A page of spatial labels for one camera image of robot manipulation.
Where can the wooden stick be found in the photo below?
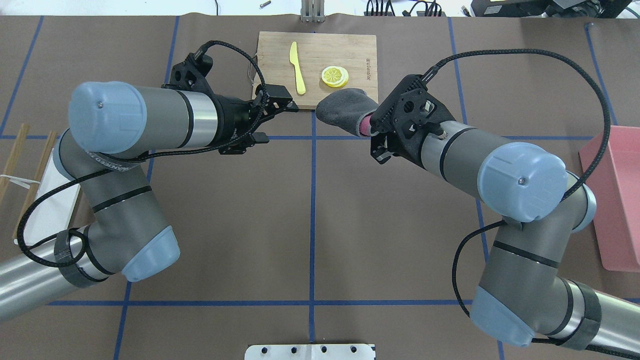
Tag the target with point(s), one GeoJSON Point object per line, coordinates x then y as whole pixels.
{"type": "Point", "coordinates": [34, 186]}
{"type": "Point", "coordinates": [12, 160]}

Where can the grey and pink cloth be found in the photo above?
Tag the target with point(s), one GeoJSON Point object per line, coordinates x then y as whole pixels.
{"type": "Point", "coordinates": [349, 109]}

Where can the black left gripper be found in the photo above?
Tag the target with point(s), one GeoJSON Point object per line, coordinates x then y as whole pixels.
{"type": "Point", "coordinates": [234, 121]}

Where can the white metal base plate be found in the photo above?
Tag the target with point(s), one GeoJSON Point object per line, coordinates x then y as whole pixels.
{"type": "Point", "coordinates": [331, 351]}

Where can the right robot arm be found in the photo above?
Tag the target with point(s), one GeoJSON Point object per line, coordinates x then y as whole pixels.
{"type": "Point", "coordinates": [520, 298]}

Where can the yellow plastic knife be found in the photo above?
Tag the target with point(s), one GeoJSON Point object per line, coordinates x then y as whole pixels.
{"type": "Point", "coordinates": [300, 86]}

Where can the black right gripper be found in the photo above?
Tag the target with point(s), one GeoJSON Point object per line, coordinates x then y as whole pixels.
{"type": "Point", "coordinates": [381, 149]}

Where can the yellow lemon slice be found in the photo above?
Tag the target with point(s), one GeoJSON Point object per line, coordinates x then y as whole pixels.
{"type": "Point", "coordinates": [335, 76]}

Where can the wooden stick right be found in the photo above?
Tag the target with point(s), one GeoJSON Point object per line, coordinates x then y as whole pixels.
{"type": "Point", "coordinates": [34, 186]}

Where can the bamboo cutting board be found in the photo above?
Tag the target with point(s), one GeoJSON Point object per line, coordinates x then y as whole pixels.
{"type": "Point", "coordinates": [357, 53]}

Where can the white rectangular tray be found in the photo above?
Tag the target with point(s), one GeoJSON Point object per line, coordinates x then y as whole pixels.
{"type": "Point", "coordinates": [53, 214]}

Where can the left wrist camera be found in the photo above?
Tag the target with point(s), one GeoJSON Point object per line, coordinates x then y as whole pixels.
{"type": "Point", "coordinates": [190, 74]}

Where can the aluminium camera post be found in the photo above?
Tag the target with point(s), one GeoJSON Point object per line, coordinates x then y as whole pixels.
{"type": "Point", "coordinates": [312, 11]}

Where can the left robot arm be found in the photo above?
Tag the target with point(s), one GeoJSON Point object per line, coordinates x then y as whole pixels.
{"type": "Point", "coordinates": [114, 127]}

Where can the wooden stick left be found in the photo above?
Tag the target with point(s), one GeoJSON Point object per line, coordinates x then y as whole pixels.
{"type": "Point", "coordinates": [12, 160]}

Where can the pink plastic bin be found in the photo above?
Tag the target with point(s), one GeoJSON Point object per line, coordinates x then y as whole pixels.
{"type": "Point", "coordinates": [615, 183]}

